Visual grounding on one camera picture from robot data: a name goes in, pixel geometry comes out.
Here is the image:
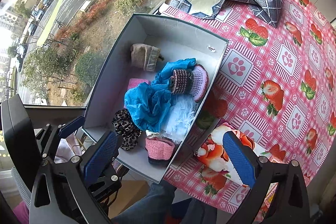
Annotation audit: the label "pink knitted pouch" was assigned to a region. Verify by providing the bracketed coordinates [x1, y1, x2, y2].
[145, 137, 175, 165]

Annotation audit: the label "striped knitted sock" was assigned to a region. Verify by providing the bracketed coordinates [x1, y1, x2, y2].
[169, 64, 209, 102]

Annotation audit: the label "person's legs in jeans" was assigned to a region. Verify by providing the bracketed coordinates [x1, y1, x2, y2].
[111, 180, 217, 223]

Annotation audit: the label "grey cardboard box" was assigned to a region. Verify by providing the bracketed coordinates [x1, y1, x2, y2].
[81, 13, 229, 184]

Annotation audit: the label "floral tissue pack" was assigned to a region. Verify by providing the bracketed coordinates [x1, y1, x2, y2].
[195, 122, 271, 186]

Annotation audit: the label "leopard print scrunchie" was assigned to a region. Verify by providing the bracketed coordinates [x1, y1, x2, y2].
[112, 109, 142, 151]

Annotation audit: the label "white fluffy item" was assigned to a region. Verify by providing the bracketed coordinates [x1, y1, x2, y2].
[161, 94, 198, 144]

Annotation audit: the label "blue cloth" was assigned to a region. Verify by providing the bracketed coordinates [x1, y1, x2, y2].
[150, 58, 196, 89]
[127, 86, 176, 132]

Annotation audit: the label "pink sponge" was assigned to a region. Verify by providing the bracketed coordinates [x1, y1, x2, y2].
[123, 78, 151, 109]

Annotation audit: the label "pink tissue box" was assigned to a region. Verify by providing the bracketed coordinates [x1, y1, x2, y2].
[254, 182, 278, 223]

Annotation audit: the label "pink strawberry tablecloth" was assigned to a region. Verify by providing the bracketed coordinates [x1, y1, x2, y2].
[165, 0, 335, 213]

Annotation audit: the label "beige knitted item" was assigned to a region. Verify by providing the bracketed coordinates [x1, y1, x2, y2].
[130, 43, 164, 72]

